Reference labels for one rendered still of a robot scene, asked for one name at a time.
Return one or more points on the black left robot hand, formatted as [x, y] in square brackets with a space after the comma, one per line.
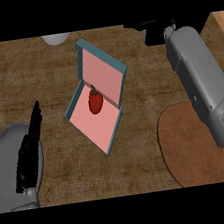
[27, 156]

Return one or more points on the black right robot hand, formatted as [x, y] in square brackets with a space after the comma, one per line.
[155, 32]

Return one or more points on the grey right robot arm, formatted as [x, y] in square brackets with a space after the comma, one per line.
[200, 81]

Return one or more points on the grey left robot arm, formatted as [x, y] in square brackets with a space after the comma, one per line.
[4, 166]

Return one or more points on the teal and pink open box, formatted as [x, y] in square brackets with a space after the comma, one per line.
[101, 125]

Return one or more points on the red bell pepper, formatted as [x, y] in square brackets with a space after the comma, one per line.
[95, 103]

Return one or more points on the brown round cutting board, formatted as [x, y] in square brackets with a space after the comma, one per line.
[189, 147]

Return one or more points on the white rounded object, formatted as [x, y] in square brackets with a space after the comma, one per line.
[56, 38]

